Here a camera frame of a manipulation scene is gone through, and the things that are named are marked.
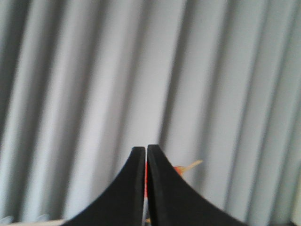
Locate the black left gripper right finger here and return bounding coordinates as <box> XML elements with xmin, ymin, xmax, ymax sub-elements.
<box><xmin>147</xmin><ymin>145</ymin><xmax>244</xmax><ymax>226</ymax></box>

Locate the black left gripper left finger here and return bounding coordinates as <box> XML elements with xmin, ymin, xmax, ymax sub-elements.
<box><xmin>63</xmin><ymin>147</ymin><xmax>145</xmax><ymax>226</ymax></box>

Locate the orange mug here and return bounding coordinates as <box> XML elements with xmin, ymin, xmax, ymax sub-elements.
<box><xmin>144</xmin><ymin>162</ymin><xmax>189</xmax><ymax>199</ymax></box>

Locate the wooden mug tree stand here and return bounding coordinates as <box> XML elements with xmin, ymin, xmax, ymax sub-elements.
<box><xmin>142</xmin><ymin>160</ymin><xmax>203</xmax><ymax>226</ymax></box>

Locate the grey pleated curtain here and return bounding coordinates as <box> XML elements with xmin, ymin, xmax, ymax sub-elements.
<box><xmin>0</xmin><ymin>0</ymin><xmax>301</xmax><ymax>226</ymax></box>

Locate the black wire mug rack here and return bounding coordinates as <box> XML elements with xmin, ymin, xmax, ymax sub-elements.
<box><xmin>0</xmin><ymin>214</ymin><xmax>66</xmax><ymax>226</ymax></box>

